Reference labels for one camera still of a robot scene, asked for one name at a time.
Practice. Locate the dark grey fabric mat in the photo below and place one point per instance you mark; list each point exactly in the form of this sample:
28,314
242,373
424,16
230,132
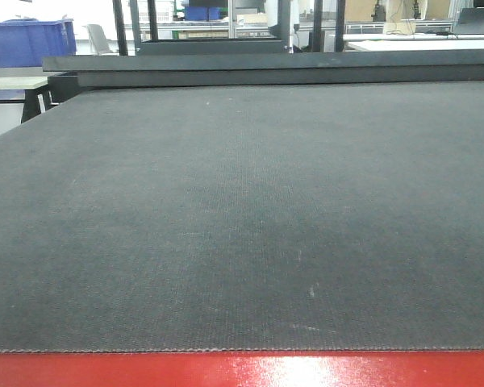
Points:
332,217

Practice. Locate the black cabinet box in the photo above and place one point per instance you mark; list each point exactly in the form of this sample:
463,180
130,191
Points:
63,86

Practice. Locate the blue plastic crate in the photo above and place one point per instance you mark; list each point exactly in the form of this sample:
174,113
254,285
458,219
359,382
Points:
26,42

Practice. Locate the white background desk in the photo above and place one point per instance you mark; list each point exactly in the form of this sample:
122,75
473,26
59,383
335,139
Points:
416,42

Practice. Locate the black metal frame rail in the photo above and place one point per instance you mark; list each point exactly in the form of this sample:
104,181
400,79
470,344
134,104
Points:
271,69

